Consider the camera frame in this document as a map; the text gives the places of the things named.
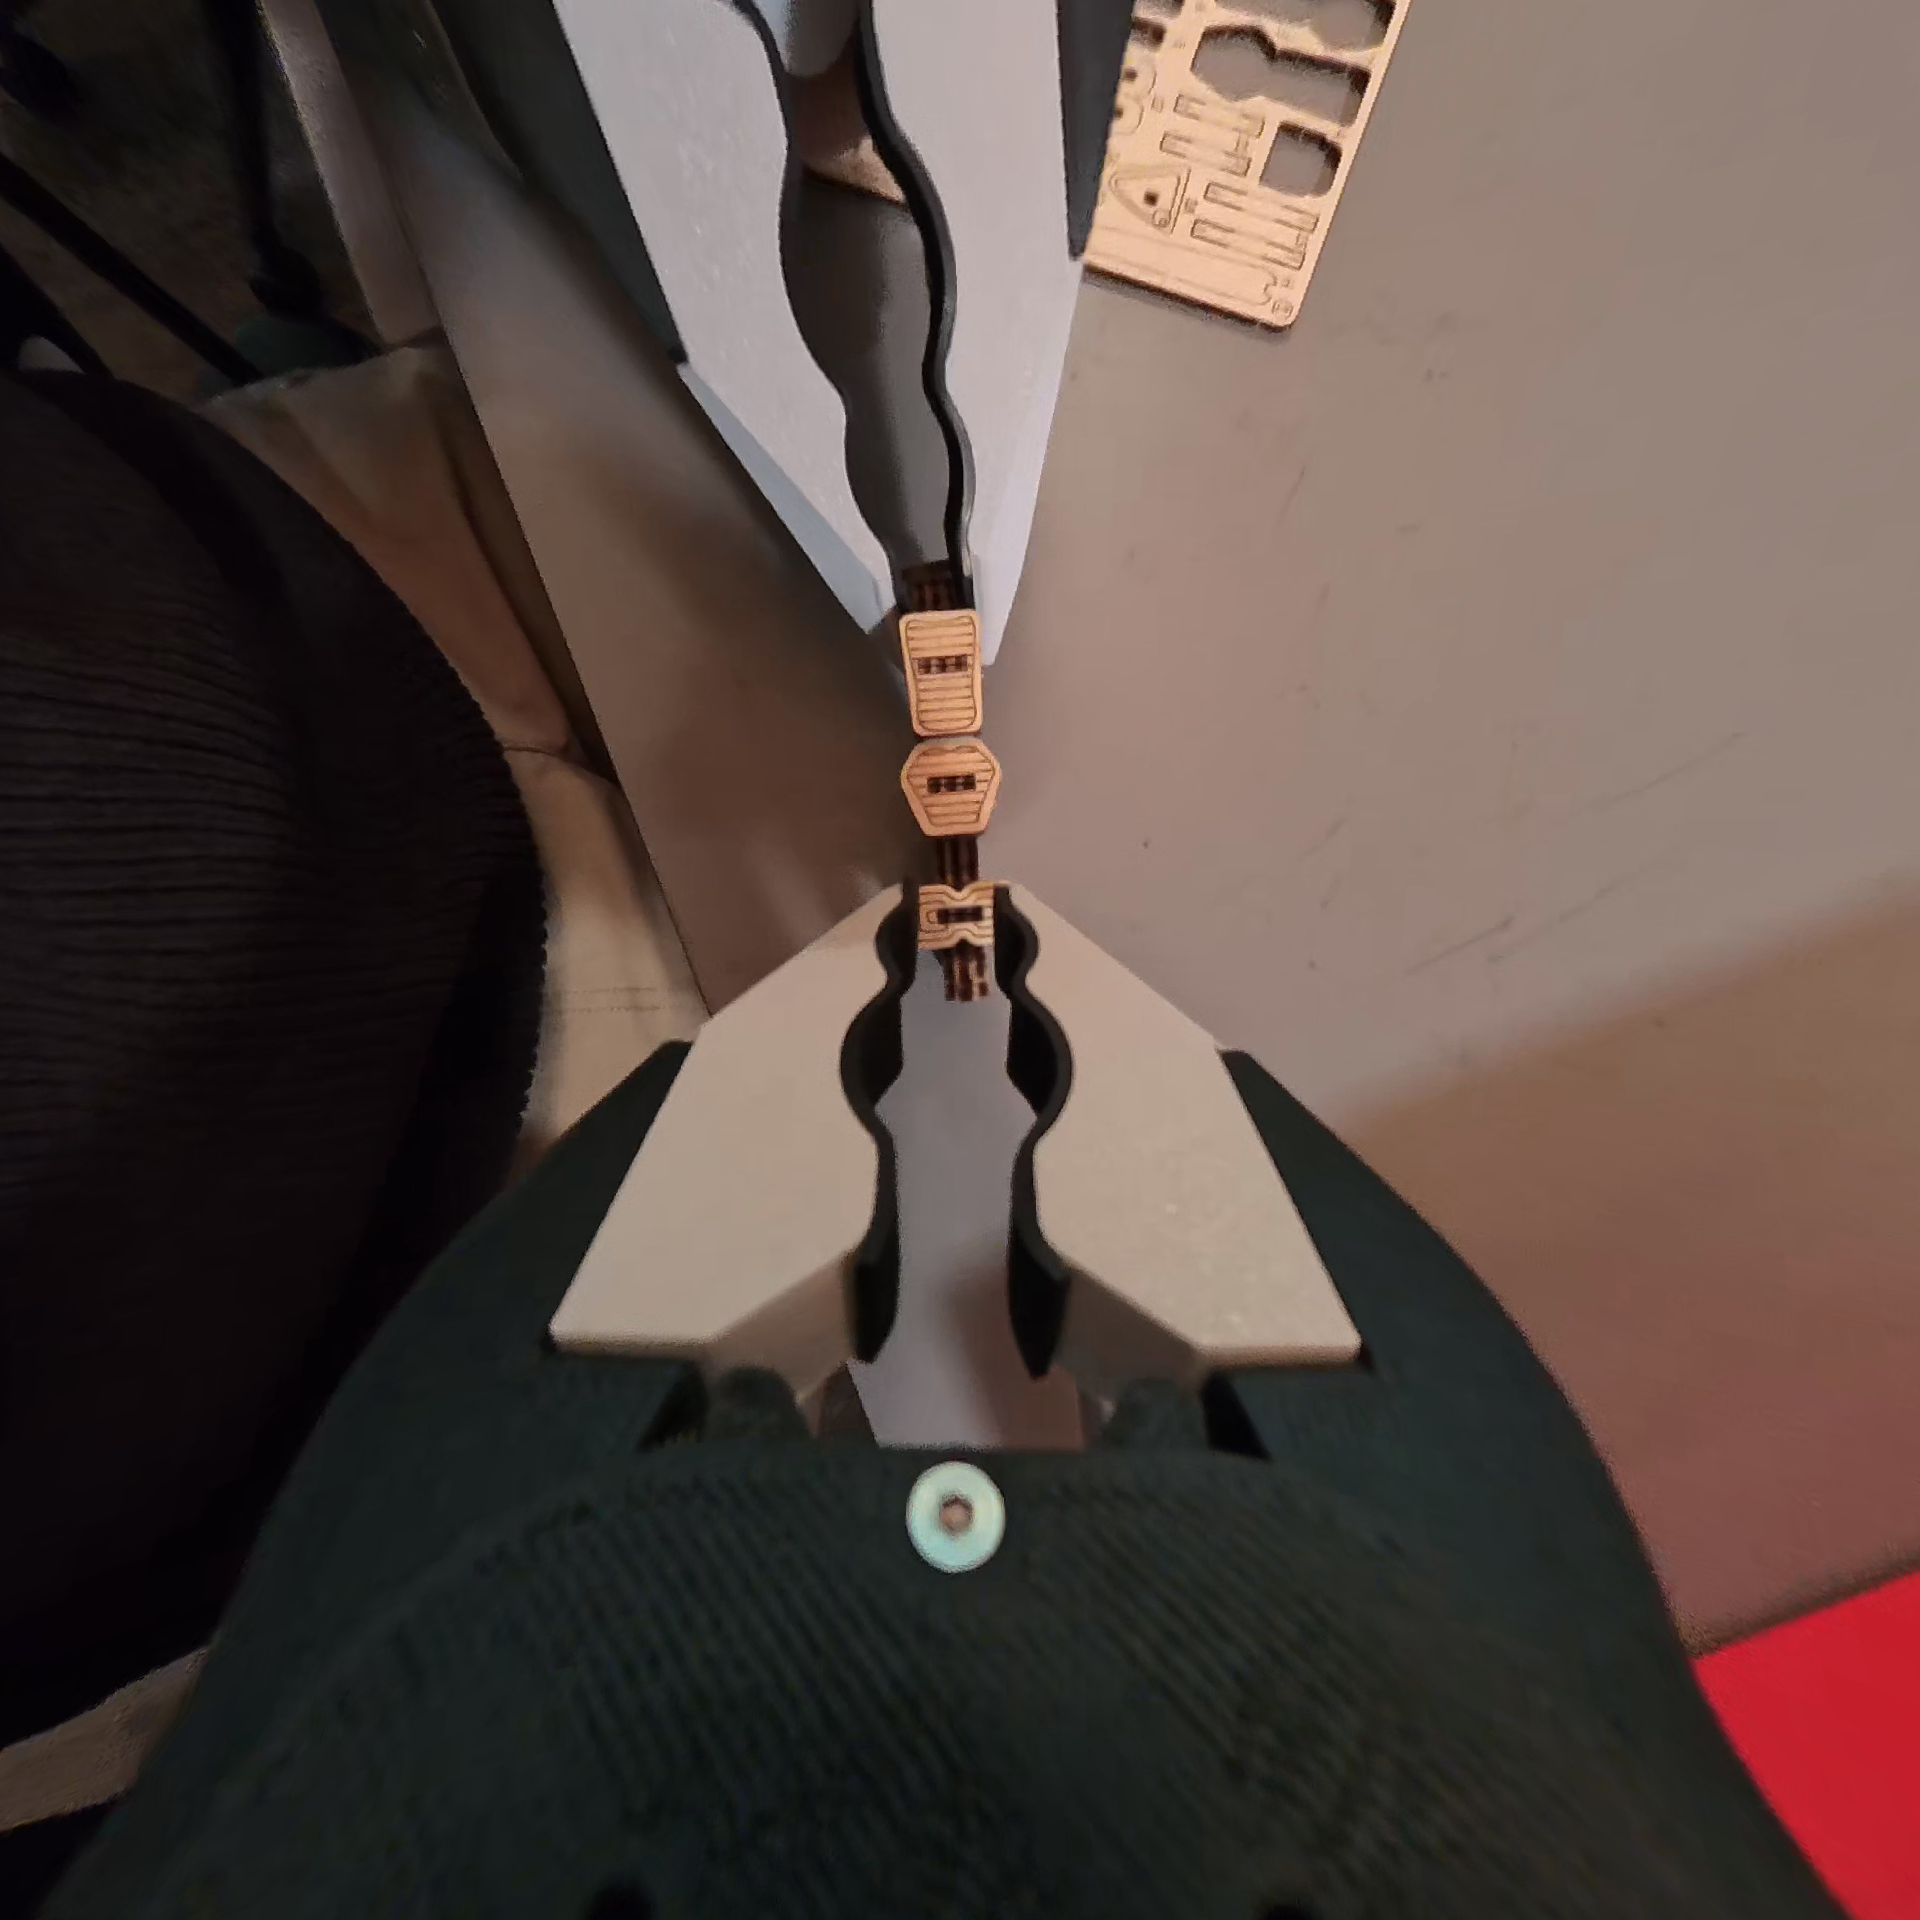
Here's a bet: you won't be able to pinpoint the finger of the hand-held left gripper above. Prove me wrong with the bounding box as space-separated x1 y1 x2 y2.
555 0 916 642
855 0 1107 665

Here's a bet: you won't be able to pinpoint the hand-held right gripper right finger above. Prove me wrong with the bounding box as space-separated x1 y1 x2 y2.
992 881 1370 1377

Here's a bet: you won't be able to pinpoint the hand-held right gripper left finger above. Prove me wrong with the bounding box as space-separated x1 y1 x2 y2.
547 881 919 1373

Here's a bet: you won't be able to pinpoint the wooden puzzle model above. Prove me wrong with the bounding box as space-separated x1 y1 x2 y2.
892 563 1004 1004

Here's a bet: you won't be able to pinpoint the grey desk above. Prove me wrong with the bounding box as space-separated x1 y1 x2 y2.
256 0 1920 1654

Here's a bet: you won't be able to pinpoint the wooden puzzle sheet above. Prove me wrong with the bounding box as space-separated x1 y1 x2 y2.
1077 0 1415 333

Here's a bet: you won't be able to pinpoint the beige trousers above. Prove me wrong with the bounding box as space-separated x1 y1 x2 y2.
198 346 709 1142

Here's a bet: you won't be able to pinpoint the person's black sweater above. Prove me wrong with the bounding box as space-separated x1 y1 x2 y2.
0 367 541 1742

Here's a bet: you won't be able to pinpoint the red box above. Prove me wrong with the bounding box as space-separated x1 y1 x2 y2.
1693 1627 1920 1920

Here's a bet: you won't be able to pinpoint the black metal frame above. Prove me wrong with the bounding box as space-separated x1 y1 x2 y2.
0 0 378 378

